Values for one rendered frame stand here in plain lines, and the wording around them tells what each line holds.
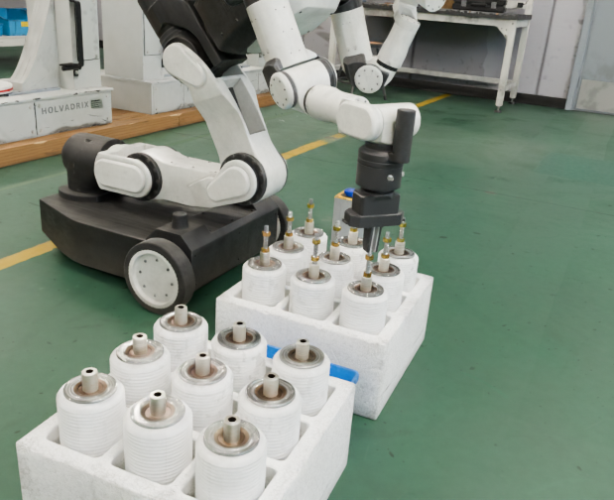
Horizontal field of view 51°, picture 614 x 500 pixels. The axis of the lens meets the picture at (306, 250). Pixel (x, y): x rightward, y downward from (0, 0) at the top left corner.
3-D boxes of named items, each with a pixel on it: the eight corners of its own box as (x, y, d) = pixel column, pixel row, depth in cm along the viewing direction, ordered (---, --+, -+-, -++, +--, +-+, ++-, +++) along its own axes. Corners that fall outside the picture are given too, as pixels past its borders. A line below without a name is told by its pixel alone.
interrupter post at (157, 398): (145, 416, 90) (145, 396, 88) (156, 407, 92) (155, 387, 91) (160, 421, 89) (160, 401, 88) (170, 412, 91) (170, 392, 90)
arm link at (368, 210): (390, 212, 133) (397, 156, 129) (414, 228, 125) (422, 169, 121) (334, 216, 129) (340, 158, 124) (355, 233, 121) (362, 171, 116)
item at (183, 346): (144, 413, 119) (142, 326, 112) (174, 386, 127) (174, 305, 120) (188, 428, 116) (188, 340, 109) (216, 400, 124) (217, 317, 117)
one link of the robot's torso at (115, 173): (93, 191, 192) (90, 148, 187) (138, 178, 209) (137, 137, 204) (148, 205, 184) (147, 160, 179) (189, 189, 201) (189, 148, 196)
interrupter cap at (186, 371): (168, 378, 99) (168, 374, 98) (194, 355, 105) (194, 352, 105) (210, 392, 96) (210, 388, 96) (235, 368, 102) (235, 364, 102)
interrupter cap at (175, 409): (118, 421, 88) (118, 416, 88) (151, 392, 95) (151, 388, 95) (165, 437, 86) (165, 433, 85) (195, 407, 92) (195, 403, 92)
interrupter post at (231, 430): (219, 441, 86) (219, 422, 84) (228, 432, 88) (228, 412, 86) (234, 447, 85) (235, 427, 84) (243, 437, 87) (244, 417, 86)
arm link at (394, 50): (417, 37, 169) (384, 101, 180) (418, 29, 178) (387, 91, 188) (380, 19, 169) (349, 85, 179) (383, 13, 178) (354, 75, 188)
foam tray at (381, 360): (213, 368, 147) (215, 298, 140) (289, 303, 180) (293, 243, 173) (375, 421, 133) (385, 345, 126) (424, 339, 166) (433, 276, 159)
